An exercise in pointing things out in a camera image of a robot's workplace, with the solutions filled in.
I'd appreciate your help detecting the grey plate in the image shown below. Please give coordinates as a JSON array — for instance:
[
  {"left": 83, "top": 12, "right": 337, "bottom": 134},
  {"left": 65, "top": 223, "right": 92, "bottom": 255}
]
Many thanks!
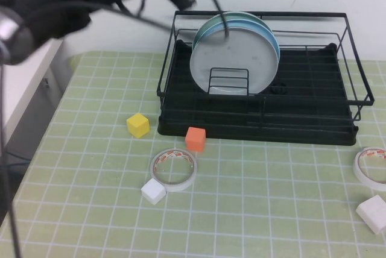
[{"left": 189, "top": 27, "right": 279, "bottom": 95}]

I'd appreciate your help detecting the green plate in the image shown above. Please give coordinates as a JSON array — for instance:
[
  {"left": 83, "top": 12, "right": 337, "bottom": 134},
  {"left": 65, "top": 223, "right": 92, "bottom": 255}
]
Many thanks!
[{"left": 192, "top": 11, "right": 274, "bottom": 45}]

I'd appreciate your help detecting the light blue plate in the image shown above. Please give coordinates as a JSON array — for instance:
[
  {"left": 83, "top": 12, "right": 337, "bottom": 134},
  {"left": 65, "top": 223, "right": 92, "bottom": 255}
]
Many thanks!
[{"left": 194, "top": 18, "right": 281, "bottom": 60}]

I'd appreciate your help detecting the yellow cube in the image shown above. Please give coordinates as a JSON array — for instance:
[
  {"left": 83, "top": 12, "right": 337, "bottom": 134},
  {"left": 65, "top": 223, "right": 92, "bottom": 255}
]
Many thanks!
[{"left": 126, "top": 112, "right": 151, "bottom": 140}]

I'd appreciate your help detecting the orange cube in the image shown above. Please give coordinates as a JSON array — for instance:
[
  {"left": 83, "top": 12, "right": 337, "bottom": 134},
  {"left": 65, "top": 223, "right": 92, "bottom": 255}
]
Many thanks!
[{"left": 185, "top": 127, "right": 207, "bottom": 153}]

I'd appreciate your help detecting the white side cabinet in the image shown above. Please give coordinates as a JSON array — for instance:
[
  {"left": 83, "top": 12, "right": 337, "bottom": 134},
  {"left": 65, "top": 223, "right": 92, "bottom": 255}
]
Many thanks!
[{"left": 0, "top": 37, "right": 74, "bottom": 162}]

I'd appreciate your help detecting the black plastic drip tray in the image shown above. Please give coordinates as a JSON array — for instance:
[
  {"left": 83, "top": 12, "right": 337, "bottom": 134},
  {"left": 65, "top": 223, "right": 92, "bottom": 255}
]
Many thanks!
[{"left": 157, "top": 40, "right": 359, "bottom": 147}]

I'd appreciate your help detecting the white tape roll red print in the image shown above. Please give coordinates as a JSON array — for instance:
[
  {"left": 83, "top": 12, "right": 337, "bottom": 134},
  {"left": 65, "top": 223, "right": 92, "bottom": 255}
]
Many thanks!
[
  {"left": 353, "top": 146, "right": 386, "bottom": 192},
  {"left": 150, "top": 148, "right": 198, "bottom": 192}
]

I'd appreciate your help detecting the small white cube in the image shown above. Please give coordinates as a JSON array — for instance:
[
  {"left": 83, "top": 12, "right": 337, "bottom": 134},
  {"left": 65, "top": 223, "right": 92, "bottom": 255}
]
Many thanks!
[{"left": 141, "top": 178, "right": 166, "bottom": 206}]

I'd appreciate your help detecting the green checked tablecloth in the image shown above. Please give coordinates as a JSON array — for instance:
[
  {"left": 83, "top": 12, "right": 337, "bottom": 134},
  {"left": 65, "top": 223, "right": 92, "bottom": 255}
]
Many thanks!
[{"left": 0, "top": 50, "right": 386, "bottom": 258}]

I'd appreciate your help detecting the white rectangular block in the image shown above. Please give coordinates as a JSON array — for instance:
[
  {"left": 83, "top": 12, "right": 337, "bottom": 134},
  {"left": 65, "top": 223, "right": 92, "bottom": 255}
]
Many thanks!
[{"left": 355, "top": 194, "right": 386, "bottom": 235}]

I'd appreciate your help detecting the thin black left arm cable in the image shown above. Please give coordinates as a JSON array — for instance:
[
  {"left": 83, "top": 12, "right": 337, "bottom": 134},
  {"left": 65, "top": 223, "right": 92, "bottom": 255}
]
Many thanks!
[{"left": 90, "top": 0, "right": 175, "bottom": 33}]

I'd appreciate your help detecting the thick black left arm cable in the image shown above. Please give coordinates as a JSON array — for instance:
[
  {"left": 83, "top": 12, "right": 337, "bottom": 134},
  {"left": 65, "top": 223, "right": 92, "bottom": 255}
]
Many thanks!
[{"left": 195, "top": 0, "right": 230, "bottom": 39}]

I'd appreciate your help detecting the black wire dish rack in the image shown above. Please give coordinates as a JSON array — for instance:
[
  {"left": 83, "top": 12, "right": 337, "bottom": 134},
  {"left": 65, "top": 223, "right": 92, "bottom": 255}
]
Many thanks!
[{"left": 156, "top": 10, "right": 376, "bottom": 123}]

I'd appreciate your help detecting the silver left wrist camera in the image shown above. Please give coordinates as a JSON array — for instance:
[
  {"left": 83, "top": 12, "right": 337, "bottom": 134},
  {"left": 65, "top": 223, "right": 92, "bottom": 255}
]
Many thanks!
[{"left": 0, "top": 13, "right": 22, "bottom": 48}]

